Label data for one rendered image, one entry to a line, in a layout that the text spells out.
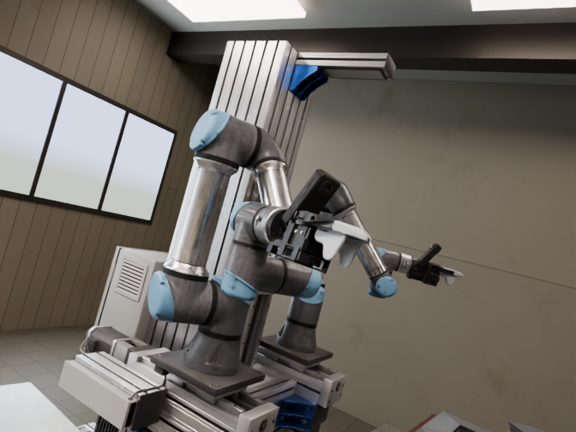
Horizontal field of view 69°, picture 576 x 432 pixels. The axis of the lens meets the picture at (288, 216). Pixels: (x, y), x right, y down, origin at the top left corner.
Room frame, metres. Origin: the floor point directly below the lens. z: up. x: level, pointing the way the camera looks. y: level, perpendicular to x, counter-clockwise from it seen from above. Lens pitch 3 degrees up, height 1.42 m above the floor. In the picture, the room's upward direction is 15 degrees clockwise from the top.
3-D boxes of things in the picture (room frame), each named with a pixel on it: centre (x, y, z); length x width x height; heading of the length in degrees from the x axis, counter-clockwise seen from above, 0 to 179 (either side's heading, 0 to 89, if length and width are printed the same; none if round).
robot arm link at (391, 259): (1.68, -0.42, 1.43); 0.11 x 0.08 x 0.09; 86
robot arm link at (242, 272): (0.85, 0.04, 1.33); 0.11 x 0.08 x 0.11; 124
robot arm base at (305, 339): (1.56, -0.15, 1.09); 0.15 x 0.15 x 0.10
